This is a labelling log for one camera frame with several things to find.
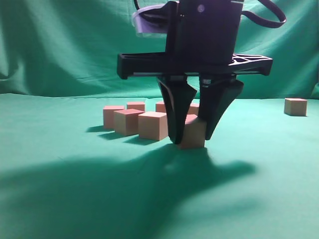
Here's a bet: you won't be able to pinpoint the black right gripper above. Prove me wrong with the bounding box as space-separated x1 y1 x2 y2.
117 0 273 144

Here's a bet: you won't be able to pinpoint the pink cube placed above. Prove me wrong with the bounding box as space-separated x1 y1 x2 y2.
138 112 168 141
156 101 166 113
187 103 199 115

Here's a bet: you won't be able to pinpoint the pink cube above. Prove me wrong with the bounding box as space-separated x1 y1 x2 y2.
178 114 206 149
284 98 308 117

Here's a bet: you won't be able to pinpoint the pink cube carried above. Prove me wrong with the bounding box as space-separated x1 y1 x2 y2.
127 102 146 112
103 105 125 129
114 109 144 136

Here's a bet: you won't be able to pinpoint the green cloth backdrop and cover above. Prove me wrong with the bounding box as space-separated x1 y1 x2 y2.
0 0 319 239

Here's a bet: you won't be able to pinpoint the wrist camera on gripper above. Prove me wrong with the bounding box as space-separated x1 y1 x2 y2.
132 0 174 35

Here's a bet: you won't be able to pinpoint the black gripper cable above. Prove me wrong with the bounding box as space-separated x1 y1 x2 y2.
241 0 287 29

